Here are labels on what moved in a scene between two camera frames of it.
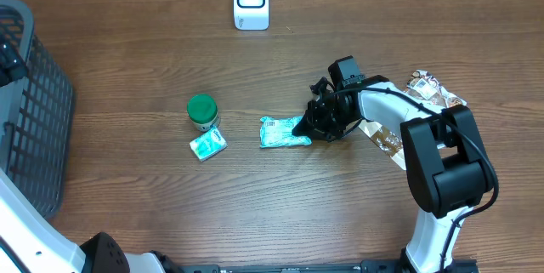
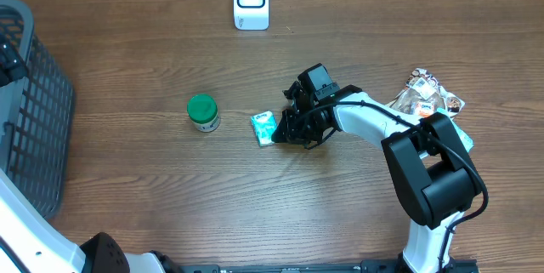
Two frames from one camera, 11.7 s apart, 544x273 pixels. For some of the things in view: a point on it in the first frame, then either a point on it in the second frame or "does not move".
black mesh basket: x=36 y=115 does not move
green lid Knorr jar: x=203 y=111 does not move
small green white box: x=208 y=145 → x=264 y=127
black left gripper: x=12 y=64 does not move
